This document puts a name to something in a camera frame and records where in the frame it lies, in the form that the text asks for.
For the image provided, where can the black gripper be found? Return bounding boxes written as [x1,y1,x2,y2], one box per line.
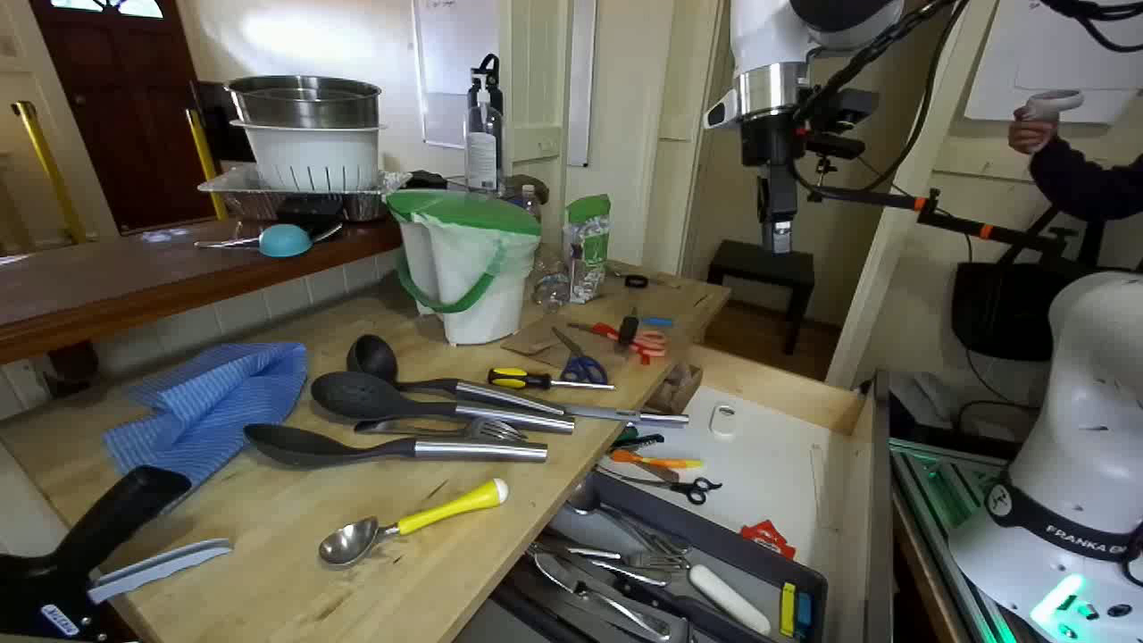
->
[738,116,866,253]

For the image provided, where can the white handled potato peeler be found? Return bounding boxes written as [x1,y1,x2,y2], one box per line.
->
[651,540,774,634]

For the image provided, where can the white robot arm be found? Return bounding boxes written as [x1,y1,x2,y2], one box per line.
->
[705,0,945,253]

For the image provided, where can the person forearm dark sleeve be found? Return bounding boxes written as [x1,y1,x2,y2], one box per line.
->
[1006,91,1143,221]

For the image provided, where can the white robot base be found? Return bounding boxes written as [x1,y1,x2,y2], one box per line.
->
[949,272,1143,643]

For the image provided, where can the open wooden drawer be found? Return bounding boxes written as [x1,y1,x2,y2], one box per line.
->
[456,344,895,643]

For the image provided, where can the orange red drawer item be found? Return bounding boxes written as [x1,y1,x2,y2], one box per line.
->
[738,516,795,560]

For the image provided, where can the black stool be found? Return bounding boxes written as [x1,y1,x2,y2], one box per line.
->
[707,240,814,352]

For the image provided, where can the green lidded food jar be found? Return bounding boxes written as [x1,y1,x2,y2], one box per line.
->
[563,191,610,304]

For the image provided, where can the clear water bottle black cap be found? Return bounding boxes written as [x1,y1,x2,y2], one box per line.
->
[465,52,502,191]

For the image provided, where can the white compost bin green lid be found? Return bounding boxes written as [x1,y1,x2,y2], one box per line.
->
[386,188,544,346]

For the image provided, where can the small black scissors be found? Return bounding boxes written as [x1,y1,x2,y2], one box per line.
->
[610,460,721,504]

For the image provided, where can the yellow black screwdriver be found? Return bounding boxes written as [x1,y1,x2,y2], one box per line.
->
[487,363,615,393]

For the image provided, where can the white dish rack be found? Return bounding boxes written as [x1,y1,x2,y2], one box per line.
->
[201,126,382,191]

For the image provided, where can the black cutlery tray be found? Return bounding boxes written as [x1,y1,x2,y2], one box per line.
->
[493,475,827,643]

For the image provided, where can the teal small bowl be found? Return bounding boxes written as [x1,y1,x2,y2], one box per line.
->
[258,225,312,259]

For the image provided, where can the steel mixing bowl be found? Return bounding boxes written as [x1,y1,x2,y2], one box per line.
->
[229,76,377,129]

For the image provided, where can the blue cloth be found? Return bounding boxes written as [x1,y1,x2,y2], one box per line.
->
[102,344,307,485]

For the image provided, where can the orange handled scissors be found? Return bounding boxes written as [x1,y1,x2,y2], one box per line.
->
[577,318,669,363]

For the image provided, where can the black ladle steel handle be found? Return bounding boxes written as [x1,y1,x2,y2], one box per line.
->
[346,333,563,416]

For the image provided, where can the black slotted spoon steel handle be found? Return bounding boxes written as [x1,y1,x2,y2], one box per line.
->
[312,371,575,433]

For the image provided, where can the yellow handled ice cream scoop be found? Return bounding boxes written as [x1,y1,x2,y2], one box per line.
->
[319,477,506,568]

